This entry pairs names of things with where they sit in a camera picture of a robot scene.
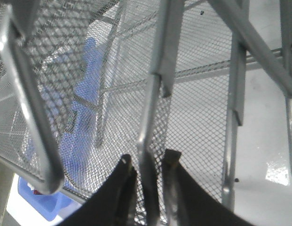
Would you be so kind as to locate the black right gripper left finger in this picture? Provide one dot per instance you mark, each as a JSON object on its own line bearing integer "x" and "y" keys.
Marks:
{"x": 114, "y": 203}

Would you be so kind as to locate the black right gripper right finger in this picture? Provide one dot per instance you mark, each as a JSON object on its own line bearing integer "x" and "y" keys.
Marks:
{"x": 187, "y": 203}

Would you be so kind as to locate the silver mesh tray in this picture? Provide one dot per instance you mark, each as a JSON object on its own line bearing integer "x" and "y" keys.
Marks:
{"x": 155, "y": 131}
{"x": 197, "y": 109}
{"x": 17, "y": 148}

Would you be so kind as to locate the blue plastic tray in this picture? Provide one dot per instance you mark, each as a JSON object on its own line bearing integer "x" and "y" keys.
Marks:
{"x": 47, "y": 204}

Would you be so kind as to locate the silver metal rack frame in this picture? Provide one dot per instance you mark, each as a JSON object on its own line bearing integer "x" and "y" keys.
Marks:
{"x": 245, "y": 40}

